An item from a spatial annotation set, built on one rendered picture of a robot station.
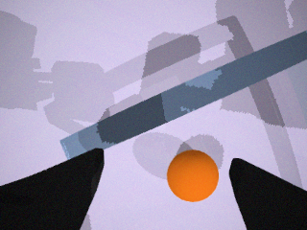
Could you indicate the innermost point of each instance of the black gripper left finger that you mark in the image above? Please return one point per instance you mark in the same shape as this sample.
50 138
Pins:
54 199

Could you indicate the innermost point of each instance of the clear low wall corner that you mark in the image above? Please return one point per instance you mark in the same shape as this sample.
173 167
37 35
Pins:
298 75

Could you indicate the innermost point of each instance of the orange ball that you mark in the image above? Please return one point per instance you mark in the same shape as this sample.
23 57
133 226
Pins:
193 175

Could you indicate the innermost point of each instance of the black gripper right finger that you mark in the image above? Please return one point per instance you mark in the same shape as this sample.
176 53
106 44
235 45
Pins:
266 201

